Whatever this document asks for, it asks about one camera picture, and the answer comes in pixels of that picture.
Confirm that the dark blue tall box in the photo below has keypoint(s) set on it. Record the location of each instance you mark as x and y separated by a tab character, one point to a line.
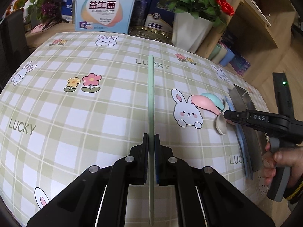
142	7

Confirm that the dark blue printed box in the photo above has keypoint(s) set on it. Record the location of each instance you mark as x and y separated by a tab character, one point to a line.
230	40

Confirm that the person's right hand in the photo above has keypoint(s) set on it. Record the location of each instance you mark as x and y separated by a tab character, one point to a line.
293	158

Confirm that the beige spoon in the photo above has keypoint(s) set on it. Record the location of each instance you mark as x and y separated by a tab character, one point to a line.
220	127

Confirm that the teal spoon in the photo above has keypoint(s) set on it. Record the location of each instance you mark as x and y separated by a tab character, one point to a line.
213	96

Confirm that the red rose plant white pot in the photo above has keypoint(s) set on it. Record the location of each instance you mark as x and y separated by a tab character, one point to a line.
189	28

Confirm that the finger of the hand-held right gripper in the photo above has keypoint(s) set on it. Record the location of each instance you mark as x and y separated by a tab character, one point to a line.
235	117

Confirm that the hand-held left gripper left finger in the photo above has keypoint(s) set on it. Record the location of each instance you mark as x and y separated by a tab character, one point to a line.
142	151

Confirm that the gold embossed tray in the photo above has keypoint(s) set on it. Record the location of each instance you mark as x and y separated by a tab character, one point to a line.
151	34

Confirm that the green cup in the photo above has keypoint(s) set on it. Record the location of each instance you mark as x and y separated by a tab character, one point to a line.
214	52

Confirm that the beige cup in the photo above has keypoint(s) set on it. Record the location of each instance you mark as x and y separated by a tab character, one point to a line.
222	56

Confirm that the white and blue carton box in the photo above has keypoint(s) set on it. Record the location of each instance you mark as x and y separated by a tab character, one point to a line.
106	11

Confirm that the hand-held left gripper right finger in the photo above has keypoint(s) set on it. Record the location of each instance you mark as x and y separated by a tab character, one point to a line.
156	160

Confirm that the single green chopstick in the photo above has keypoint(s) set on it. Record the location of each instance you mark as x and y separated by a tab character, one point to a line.
151	99

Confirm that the stainless steel utensil tray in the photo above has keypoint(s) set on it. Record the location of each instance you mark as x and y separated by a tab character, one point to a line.
254	151

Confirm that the purple box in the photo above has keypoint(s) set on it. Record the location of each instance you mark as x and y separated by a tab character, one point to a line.
240	63

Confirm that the dark blue boxes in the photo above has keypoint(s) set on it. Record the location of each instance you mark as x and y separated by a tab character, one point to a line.
158	19

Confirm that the pink artificial blossom plant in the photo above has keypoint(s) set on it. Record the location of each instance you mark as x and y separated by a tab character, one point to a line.
45	2

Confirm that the pink spoon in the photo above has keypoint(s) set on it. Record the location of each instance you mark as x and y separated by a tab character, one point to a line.
203	101

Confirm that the wooden shelf unit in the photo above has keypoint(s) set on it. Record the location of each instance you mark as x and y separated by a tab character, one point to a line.
260	28

